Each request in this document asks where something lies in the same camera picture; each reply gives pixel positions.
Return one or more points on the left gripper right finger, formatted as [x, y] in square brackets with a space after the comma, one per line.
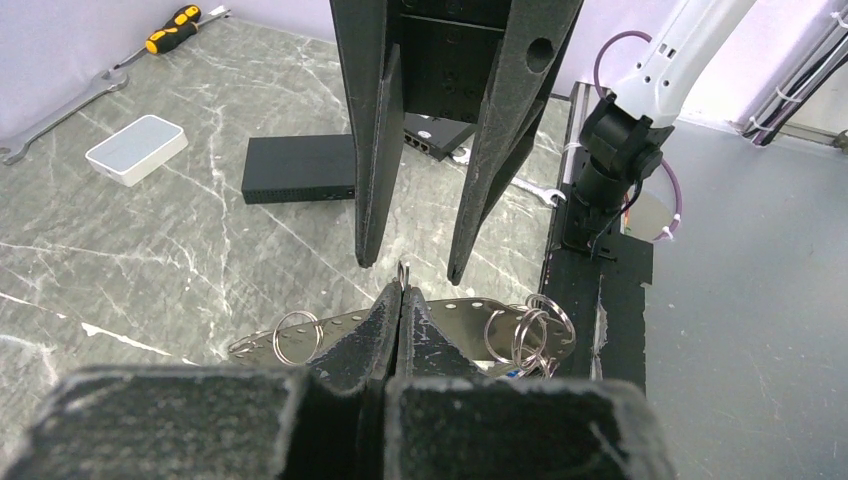
[464, 426]

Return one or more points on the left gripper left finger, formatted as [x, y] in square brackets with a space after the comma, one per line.
[323, 420]

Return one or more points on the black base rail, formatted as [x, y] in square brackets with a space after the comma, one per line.
[604, 294]

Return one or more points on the silver open-end wrench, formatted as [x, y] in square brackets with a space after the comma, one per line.
[14, 148]

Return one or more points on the black rectangular device box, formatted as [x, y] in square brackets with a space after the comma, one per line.
[293, 169]

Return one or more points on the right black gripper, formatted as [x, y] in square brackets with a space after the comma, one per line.
[452, 59]

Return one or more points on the small silver wrench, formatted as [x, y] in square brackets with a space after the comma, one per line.
[550, 197]

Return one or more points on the grey plastic box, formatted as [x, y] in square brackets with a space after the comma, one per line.
[134, 152]

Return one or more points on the small split keyring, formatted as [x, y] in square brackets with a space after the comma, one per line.
[402, 273]

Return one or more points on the yellow black screwdriver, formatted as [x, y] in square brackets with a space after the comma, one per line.
[184, 23]

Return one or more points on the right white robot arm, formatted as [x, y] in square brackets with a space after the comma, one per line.
[624, 133]

